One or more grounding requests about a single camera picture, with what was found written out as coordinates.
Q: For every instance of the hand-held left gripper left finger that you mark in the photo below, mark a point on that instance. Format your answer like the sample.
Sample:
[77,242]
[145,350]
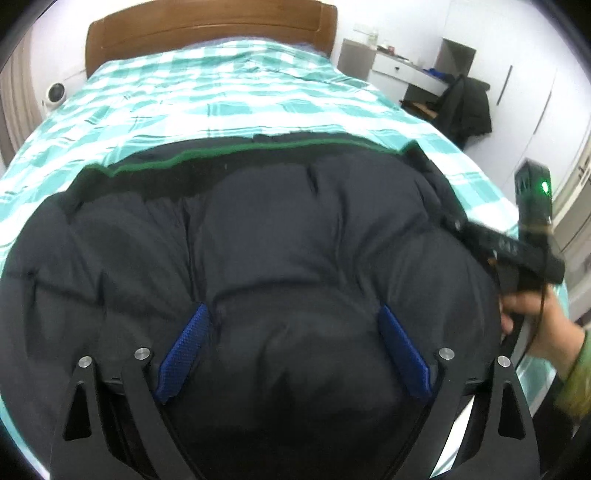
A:
[184,350]

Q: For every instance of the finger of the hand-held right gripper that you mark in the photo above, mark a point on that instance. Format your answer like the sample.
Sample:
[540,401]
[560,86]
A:
[438,194]

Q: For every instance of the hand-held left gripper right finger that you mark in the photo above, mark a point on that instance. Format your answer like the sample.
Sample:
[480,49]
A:
[404,355]

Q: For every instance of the black puffer jacket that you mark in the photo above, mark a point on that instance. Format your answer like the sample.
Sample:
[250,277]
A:
[286,240]

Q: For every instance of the person's right forearm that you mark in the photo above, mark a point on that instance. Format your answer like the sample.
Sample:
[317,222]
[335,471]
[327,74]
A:
[577,383]

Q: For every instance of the person's right hand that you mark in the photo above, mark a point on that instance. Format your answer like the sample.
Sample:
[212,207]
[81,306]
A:
[549,327]

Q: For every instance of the dark jacket on chair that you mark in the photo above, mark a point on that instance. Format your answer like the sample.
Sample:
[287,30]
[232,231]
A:
[466,110]

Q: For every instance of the wooden chair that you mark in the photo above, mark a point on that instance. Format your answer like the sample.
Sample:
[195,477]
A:
[418,108]

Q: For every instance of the blue item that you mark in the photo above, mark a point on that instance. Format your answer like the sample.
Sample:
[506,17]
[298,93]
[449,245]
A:
[436,71]

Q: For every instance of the white wardrobe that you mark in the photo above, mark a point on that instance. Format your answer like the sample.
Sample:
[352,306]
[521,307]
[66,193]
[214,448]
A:
[531,101]

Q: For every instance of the white desk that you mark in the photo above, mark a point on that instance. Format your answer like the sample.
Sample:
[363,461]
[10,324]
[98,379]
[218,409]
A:
[395,69]

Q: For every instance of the grey bedside panel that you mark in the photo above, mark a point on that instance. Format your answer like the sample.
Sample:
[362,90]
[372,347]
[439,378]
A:
[355,57]

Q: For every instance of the bed with green checked sheet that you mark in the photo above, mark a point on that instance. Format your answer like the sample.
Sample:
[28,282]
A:
[184,97]

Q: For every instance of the beige curtain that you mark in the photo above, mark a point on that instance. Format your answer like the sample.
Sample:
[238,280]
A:
[9,124]

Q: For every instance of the wooden headboard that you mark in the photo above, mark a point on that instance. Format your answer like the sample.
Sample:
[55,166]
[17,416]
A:
[207,23]

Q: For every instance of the small white fan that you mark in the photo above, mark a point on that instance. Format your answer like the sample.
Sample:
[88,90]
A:
[56,93]

